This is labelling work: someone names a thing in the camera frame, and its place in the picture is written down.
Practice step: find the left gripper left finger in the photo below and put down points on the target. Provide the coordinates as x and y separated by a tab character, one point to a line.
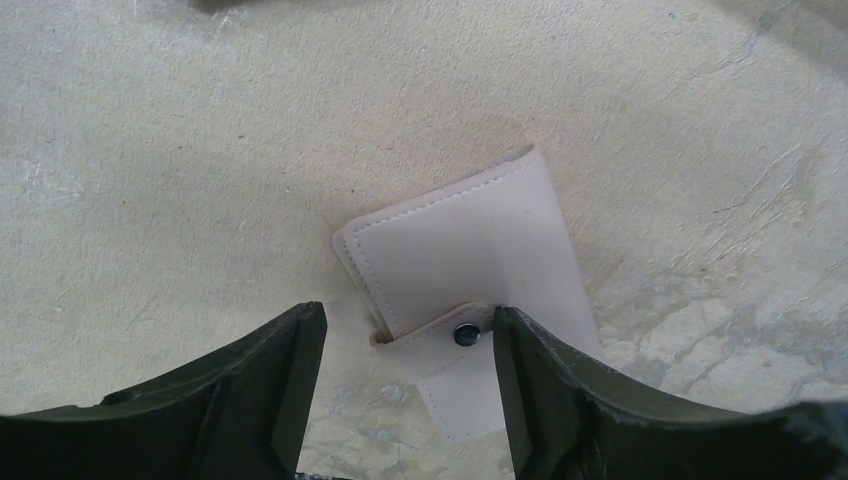
238	412

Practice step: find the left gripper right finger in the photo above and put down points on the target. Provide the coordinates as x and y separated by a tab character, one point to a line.
570	416

